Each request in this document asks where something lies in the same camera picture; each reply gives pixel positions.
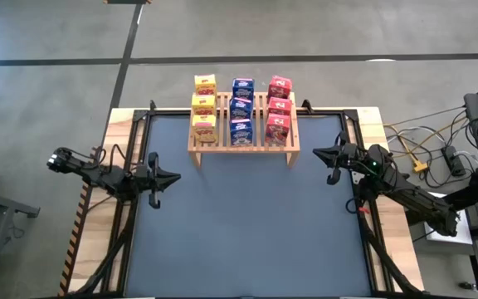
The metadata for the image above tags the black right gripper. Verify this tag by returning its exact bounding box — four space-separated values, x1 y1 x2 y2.
312 131 364 186

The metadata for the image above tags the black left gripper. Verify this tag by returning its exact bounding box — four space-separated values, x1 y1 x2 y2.
134 152 182 210

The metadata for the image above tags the red Froot Loops cereal box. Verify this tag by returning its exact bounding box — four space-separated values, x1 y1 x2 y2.
265 113 292 146
266 96 293 117
267 75 294 100

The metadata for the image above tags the yellow Pops cereal box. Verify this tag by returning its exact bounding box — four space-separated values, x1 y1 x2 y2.
191 115 218 145
191 94 217 117
193 74 218 96

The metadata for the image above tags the blue Frosted Flakes cereal box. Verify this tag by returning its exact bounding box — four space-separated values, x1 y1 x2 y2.
229 97 254 121
232 77 256 100
229 118 254 147

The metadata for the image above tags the wooden slatted shelf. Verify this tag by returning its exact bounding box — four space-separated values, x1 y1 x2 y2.
187 91 301 169

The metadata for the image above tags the blue-grey table mat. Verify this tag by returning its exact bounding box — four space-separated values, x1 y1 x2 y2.
124 114 373 298

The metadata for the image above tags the yellow black hazard strip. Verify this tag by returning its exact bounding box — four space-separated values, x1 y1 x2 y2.
58 182 93 297

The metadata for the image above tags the black power strip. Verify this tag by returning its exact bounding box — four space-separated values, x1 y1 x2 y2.
441 145 467 178

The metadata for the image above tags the white sheet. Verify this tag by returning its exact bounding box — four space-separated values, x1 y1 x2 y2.
423 193 475 246

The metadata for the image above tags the grey metal desk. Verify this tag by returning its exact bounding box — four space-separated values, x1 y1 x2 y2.
0 186 41 299

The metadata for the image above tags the black metal table frame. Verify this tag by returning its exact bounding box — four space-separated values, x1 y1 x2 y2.
62 99 427 299

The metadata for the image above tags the yellow cable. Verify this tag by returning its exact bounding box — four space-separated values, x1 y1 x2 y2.
386 118 468 167

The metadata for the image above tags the beige cable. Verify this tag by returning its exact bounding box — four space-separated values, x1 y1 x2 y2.
383 106 468 128

